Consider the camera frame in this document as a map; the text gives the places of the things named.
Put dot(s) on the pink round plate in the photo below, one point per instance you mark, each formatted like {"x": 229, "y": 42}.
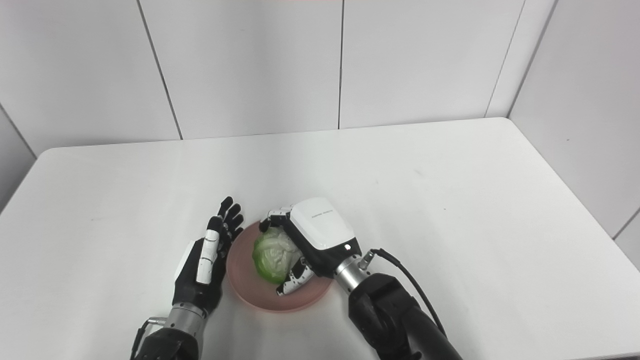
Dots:
{"x": 239, "y": 272}

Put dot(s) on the green white toy cabbage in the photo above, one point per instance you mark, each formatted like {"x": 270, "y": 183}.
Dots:
{"x": 272, "y": 255}

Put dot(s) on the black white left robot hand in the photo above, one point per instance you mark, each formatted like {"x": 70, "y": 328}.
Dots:
{"x": 190, "y": 290}

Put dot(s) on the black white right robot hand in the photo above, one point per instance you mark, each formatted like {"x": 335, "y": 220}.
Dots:
{"x": 322, "y": 230}

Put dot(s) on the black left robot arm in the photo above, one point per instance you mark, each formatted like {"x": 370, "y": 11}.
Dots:
{"x": 170, "y": 342}

